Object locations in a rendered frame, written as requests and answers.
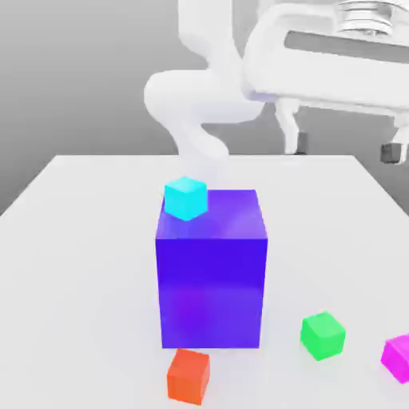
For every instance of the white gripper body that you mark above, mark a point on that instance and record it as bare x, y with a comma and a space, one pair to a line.
319, 76

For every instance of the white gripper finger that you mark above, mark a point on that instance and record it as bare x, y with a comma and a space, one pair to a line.
391, 153
290, 134

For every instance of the small cyan cube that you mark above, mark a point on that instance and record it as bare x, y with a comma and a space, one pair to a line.
186, 198

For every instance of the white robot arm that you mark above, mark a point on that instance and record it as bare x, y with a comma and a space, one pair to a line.
198, 96

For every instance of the large purple box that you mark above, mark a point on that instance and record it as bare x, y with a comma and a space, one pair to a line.
211, 281

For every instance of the small green cube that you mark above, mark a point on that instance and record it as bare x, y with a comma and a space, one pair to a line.
322, 337

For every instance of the small magenta cube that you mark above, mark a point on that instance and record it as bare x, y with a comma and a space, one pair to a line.
397, 358

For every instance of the small orange cube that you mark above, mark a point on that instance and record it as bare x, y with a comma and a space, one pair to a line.
188, 377

